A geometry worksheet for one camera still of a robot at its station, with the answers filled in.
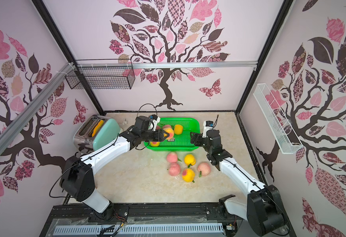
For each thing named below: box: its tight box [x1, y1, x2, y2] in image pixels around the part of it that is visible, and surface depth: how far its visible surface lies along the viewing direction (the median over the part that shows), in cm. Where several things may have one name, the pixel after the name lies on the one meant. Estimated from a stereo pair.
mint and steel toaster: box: [73, 114, 122, 154], surface depth 89 cm
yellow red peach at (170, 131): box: [162, 127, 174, 141], surface depth 85 cm
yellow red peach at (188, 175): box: [181, 167, 196, 183], surface depth 83 cm
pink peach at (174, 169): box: [168, 161, 181, 177], surface depth 85 cm
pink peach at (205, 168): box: [197, 161, 212, 177], surface depth 85 cm
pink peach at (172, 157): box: [166, 151, 178, 163], surface depth 92 cm
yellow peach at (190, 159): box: [183, 154, 197, 166], surface depth 90 cm
